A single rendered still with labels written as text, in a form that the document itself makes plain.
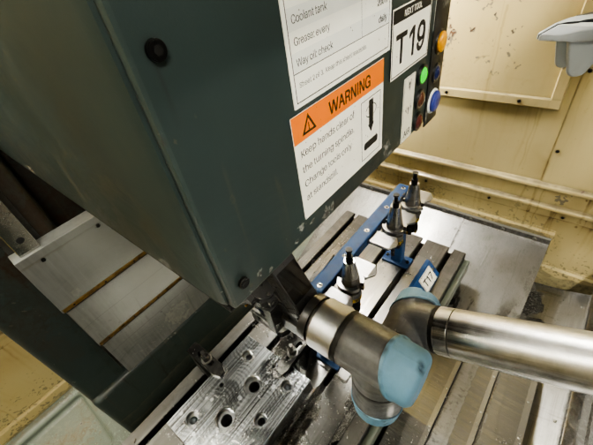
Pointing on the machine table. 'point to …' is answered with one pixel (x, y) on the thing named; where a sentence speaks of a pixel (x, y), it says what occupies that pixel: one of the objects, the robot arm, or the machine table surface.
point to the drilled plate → (282, 404)
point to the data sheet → (331, 41)
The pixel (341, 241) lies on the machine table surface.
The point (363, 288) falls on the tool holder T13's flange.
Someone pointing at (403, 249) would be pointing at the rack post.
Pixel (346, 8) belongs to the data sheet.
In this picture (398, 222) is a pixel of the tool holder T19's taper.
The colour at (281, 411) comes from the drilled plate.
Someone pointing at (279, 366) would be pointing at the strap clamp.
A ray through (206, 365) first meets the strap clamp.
